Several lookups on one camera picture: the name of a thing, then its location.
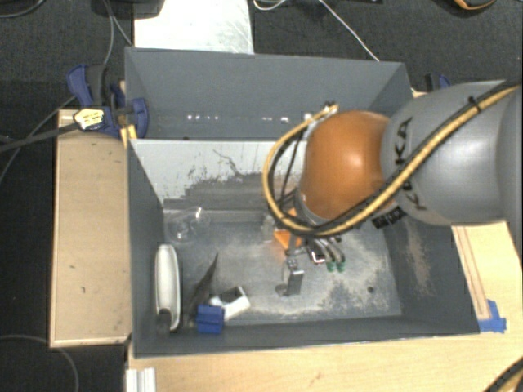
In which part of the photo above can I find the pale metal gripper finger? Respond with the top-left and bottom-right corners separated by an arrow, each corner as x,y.
287,259 -> 306,298
275,258 -> 292,296

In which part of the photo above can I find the orange flat thing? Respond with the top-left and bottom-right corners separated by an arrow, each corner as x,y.
272,227 -> 304,257

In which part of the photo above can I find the black pointed flat piece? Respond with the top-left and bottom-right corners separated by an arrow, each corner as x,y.
181,252 -> 220,331

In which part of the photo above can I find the blue ribbed block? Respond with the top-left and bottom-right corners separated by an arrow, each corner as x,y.
194,304 -> 226,336

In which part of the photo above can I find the clear glass thing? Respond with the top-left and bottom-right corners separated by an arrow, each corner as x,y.
165,206 -> 212,243

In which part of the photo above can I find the grey metal bin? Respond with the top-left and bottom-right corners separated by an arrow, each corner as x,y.
123,46 -> 481,359

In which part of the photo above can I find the pale wood board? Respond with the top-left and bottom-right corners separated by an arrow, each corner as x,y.
48,108 -> 134,349

